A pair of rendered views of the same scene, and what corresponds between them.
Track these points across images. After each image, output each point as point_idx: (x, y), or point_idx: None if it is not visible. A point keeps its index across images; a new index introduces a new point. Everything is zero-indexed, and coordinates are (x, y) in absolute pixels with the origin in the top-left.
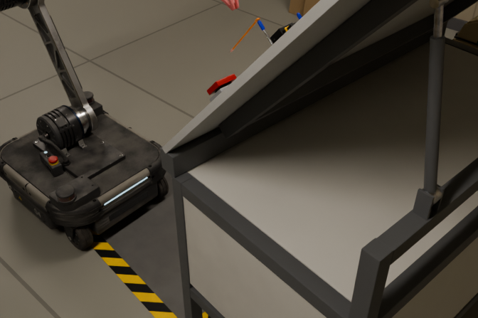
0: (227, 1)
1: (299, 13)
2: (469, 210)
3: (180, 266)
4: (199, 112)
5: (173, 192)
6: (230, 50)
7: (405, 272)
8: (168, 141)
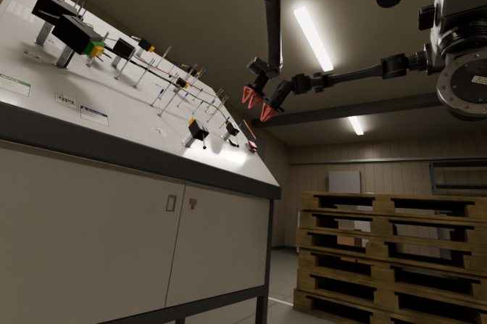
0: (267, 117)
1: (228, 117)
2: None
3: (269, 270)
4: (258, 155)
5: (273, 210)
6: (255, 137)
7: None
8: (275, 179)
